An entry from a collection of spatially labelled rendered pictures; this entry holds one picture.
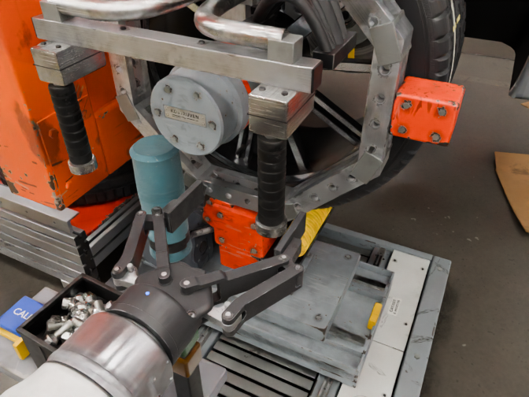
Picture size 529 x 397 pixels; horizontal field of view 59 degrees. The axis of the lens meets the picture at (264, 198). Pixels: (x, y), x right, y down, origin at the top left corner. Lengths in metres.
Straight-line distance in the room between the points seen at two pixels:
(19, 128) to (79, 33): 0.39
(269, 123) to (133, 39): 0.22
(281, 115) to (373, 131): 0.26
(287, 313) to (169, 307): 0.82
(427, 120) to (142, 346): 0.51
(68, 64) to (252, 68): 0.28
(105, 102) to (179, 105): 0.49
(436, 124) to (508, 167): 1.64
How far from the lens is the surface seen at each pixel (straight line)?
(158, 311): 0.41
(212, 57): 0.58
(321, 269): 1.33
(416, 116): 0.73
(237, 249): 1.03
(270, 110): 0.53
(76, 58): 0.74
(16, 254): 1.66
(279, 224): 0.63
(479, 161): 2.38
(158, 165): 0.84
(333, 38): 0.60
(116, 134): 1.19
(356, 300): 1.37
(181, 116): 0.71
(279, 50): 0.54
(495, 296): 1.72
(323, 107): 0.89
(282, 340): 1.24
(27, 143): 1.06
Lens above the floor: 1.18
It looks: 38 degrees down
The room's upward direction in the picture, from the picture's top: straight up
